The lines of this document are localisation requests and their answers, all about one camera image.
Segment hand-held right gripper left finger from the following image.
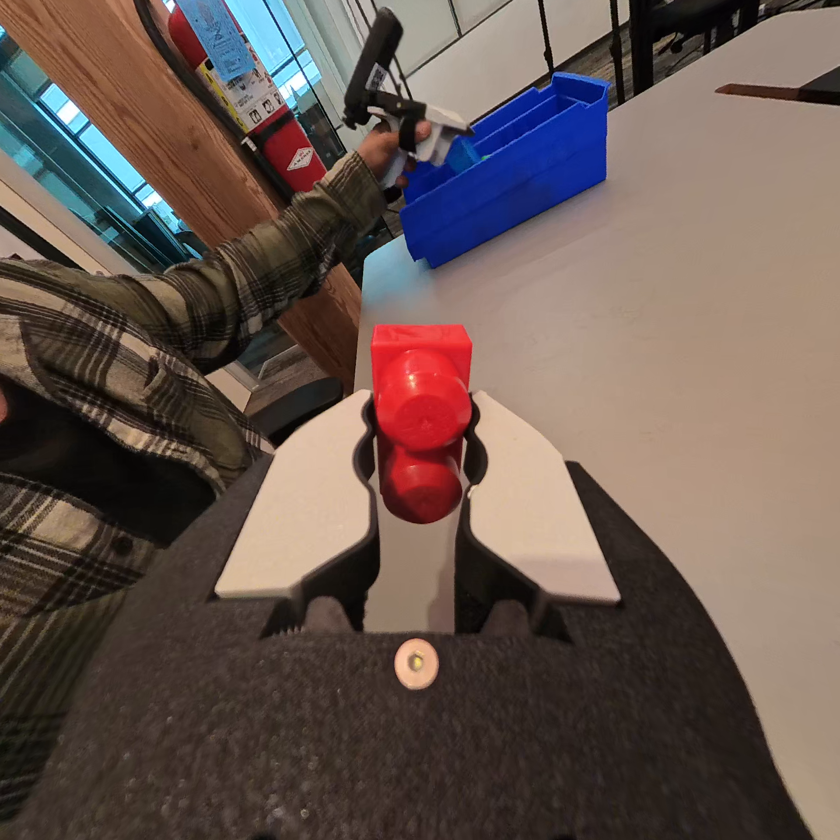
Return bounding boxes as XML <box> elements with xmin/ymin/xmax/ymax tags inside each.
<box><xmin>214</xmin><ymin>388</ymin><xmax>382</xmax><ymax>618</ymax></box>

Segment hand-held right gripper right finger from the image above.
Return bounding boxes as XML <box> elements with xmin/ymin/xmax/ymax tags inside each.
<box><xmin>454</xmin><ymin>390</ymin><xmax>622</xmax><ymax>624</ymax></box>

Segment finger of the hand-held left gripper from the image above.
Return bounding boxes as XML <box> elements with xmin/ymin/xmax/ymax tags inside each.
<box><xmin>415</xmin><ymin>123</ymin><xmax>455</xmax><ymax>165</ymax></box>
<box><xmin>423</xmin><ymin>103</ymin><xmax>475</xmax><ymax>137</ymax></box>

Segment small blue mega block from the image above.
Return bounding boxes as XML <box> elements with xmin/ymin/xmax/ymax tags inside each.
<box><xmin>448</xmin><ymin>140</ymin><xmax>490</xmax><ymax>176</ymax></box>

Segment blue plastic bin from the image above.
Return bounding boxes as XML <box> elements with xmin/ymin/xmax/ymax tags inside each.
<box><xmin>399</xmin><ymin>72</ymin><xmax>611</xmax><ymax>270</ymax></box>

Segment red two-stud mega block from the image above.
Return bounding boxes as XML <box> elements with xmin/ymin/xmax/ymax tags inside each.
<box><xmin>371</xmin><ymin>323</ymin><xmax>475</xmax><ymax>524</ymax></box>

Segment person's left forearm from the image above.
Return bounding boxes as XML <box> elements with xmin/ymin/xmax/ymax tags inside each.
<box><xmin>131</xmin><ymin>151</ymin><xmax>388</xmax><ymax>375</ymax></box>

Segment person's left hand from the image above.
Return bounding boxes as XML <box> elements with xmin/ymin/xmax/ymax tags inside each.
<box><xmin>357</xmin><ymin>121</ymin><xmax>434</xmax><ymax>182</ymax></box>

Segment grey office chair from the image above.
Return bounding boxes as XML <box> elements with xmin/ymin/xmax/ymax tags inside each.
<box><xmin>249</xmin><ymin>377</ymin><xmax>345</xmax><ymax>447</ymax></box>

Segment black tripod stand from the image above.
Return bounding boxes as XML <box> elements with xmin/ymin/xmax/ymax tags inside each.
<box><xmin>535</xmin><ymin>0</ymin><xmax>557</xmax><ymax>78</ymax></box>
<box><xmin>609</xmin><ymin>0</ymin><xmax>626</xmax><ymax>106</ymax></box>

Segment red fire extinguisher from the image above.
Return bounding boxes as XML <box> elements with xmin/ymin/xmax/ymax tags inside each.
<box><xmin>167</xmin><ymin>0</ymin><xmax>329</xmax><ymax>194</ymax></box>

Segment blue paper tag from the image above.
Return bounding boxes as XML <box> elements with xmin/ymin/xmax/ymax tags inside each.
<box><xmin>176</xmin><ymin>0</ymin><xmax>253</xmax><ymax>83</ymax></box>

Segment black office chair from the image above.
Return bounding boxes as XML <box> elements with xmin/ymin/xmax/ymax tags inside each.
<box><xmin>630</xmin><ymin>0</ymin><xmax>782</xmax><ymax>93</ymax></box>

